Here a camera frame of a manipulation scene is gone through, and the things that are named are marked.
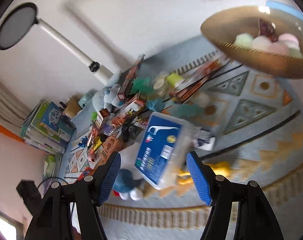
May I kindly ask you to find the yellow toy figure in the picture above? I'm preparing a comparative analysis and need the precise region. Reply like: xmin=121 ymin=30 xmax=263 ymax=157
xmin=176 ymin=160 xmax=233 ymax=185

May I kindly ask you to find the blue white plush toy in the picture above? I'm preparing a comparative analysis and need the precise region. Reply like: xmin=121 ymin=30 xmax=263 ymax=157
xmin=112 ymin=169 xmax=143 ymax=201

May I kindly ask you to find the small QR code box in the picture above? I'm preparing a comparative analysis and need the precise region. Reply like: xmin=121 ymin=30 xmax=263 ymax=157
xmin=193 ymin=128 xmax=216 ymax=151

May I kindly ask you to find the blue floss pick box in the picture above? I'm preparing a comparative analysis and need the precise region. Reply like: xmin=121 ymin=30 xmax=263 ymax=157
xmin=135 ymin=112 xmax=195 ymax=190

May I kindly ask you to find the dark red narrow box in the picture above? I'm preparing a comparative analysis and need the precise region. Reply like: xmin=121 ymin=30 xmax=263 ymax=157
xmin=258 ymin=18 xmax=278 ymax=42

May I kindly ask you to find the orange small box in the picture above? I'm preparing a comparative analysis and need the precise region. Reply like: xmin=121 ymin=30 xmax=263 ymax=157
xmin=98 ymin=135 xmax=124 ymax=166

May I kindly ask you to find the pastel plush toy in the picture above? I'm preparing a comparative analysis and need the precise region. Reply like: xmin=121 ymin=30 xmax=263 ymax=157
xmin=234 ymin=33 xmax=303 ymax=59

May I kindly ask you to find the stack of books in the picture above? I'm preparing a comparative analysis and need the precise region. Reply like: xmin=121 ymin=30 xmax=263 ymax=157
xmin=20 ymin=99 xmax=75 ymax=155

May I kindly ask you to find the patterned woven table mat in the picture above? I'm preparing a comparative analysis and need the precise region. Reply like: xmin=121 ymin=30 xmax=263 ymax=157
xmin=59 ymin=36 xmax=303 ymax=240

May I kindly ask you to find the brown pen holder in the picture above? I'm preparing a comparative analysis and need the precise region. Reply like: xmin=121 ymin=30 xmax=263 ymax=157
xmin=63 ymin=97 xmax=82 ymax=118

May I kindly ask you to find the light blue plastic dinosaur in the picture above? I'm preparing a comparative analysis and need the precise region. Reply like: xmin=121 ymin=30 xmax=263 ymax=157
xmin=166 ymin=104 xmax=203 ymax=118

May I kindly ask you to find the light blue plush toy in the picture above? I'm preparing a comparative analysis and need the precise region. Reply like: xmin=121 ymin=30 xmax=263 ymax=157
xmin=92 ymin=72 xmax=122 ymax=112

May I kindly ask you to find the colourful printed flat box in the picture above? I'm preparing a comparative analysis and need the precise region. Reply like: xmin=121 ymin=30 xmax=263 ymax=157
xmin=103 ymin=93 xmax=147 ymax=135

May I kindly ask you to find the mint green small device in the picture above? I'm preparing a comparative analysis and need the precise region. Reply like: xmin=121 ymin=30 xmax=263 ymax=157
xmin=78 ymin=90 xmax=96 ymax=108

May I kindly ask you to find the white cotton plush ball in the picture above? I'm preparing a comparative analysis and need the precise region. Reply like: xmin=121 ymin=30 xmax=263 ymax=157
xmin=191 ymin=92 xmax=211 ymax=108

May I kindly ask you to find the long brown pencil box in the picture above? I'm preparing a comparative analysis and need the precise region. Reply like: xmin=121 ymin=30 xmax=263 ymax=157
xmin=169 ymin=57 xmax=232 ymax=104

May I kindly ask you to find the blue plastic toy piece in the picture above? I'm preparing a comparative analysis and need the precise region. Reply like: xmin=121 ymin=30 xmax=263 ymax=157
xmin=146 ymin=99 xmax=165 ymax=112

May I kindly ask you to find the teal plastic dinosaur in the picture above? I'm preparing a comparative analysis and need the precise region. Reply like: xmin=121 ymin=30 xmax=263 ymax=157
xmin=130 ymin=77 xmax=153 ymax=96

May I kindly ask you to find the white lamp pole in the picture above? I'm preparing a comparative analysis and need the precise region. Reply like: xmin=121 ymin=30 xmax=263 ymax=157
xmin=37 ymin=18 xmax=114 ymax=85

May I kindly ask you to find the dark red long box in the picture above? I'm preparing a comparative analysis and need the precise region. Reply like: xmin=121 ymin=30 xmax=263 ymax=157
xmin=117 ymin=54 xmax=145 ymax=101

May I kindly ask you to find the green tape roll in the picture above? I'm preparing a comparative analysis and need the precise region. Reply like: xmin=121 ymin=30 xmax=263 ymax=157
xmin=166 ymin=73 xmax=184 ymax=88

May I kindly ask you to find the gold ribbed glass bowl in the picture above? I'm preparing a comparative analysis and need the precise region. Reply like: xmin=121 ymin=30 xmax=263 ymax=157
xmin=201 ymin=6 xmax=303 ymax=79

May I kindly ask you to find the round lamp head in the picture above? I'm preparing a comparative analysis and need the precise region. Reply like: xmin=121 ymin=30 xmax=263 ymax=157
xmin=0 ymin=2 xmax=38 ymax=50

